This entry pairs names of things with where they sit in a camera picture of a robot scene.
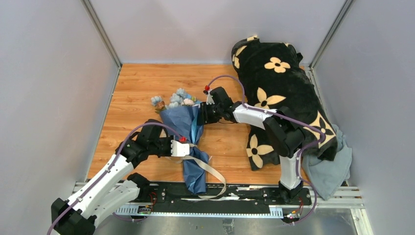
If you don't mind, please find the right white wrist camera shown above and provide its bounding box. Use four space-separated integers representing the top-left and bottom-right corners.
206 91 215 105

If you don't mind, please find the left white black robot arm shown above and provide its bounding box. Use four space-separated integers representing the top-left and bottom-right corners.
47 119 182 235

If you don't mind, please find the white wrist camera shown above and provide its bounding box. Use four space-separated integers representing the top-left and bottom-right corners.
171 140 191 157
206 91 215 105

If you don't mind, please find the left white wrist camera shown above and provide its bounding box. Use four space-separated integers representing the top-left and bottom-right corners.
171 140 191 157

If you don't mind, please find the grey blue cloth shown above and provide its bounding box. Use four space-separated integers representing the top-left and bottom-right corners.
302 124 352 200

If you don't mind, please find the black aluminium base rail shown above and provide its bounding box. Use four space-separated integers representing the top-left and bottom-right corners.
66 180 366 224

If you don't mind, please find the left aluminium corner post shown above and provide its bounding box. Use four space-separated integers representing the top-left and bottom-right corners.
80 0 122 69

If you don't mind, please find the black floral plush blanket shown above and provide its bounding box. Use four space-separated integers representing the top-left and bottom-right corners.
231 36 338 161

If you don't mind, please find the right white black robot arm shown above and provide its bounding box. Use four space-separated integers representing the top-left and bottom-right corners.
197 86 305 205

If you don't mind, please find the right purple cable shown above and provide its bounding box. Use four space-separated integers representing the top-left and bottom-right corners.
203 74 326 225

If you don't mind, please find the blue wrapping paper sheet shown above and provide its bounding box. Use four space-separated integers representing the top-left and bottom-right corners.
160 105 206 194

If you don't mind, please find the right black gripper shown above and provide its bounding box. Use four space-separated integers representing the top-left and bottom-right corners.
197 101 224 125

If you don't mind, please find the cream printed ribbon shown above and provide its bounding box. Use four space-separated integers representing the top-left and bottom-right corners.
177 144 227 200

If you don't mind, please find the right aluminium corner post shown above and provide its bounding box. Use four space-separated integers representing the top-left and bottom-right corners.
309 0 355 70

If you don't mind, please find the aluminium corner post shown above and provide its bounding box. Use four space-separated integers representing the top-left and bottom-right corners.
309 0 355 70
80 0 122 69

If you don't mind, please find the fake flower bunch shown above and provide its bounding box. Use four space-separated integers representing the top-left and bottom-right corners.
151 88 201 114

